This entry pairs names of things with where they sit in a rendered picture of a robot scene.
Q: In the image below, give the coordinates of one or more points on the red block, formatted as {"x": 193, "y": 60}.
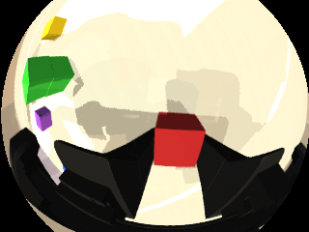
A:
{"x": 178, "y": 139}

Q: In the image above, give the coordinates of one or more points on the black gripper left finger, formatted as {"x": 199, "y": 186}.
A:
{"x": 125, "y": 170}

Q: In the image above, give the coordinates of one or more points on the yellow block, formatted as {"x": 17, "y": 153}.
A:
{"x": 53, "y": 28}

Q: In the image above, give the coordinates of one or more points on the green block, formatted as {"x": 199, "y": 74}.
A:
{"x": 37, "y": 77}
{"x": 63, "y": 72}

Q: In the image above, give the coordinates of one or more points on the purple block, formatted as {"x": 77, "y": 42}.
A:
{"x": 43, "y": 118}

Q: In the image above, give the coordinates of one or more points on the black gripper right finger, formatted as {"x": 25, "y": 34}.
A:
{"x": 225, "y": 173}

